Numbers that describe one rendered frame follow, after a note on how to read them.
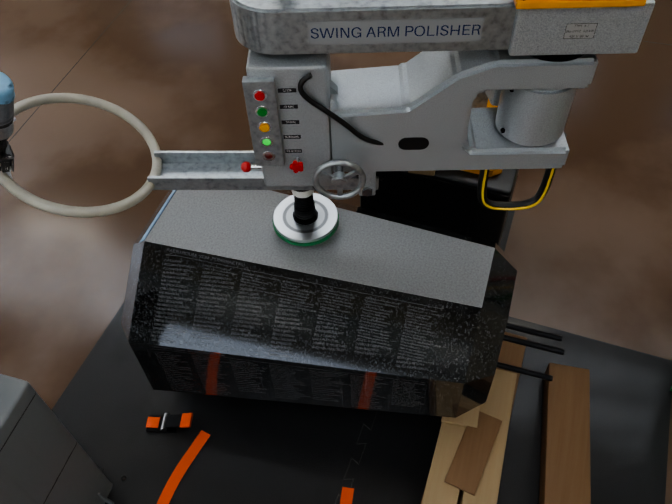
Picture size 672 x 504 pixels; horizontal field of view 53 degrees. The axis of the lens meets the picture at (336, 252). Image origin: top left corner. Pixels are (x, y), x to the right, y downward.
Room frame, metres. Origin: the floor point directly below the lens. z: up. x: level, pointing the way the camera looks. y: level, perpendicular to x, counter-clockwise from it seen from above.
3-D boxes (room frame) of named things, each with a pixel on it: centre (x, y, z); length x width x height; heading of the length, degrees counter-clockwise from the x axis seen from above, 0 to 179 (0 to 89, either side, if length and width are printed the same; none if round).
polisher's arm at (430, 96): (1.45, -0.30, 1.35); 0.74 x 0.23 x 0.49; 88
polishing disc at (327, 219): (1.48, 0.09, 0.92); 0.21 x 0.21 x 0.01
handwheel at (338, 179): (1.35, -0.02, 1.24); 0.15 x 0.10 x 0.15; 88
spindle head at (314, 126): (1.48, 0.01, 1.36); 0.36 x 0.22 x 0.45; 88
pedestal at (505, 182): (2.10, -0.50, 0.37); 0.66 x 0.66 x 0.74; 68
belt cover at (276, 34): (1.46, -0.26, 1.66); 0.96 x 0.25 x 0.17; 88
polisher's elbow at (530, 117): (1.45, -0.56, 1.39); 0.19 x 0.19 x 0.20
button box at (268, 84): (1.37, 0.17, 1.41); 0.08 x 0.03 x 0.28; 88
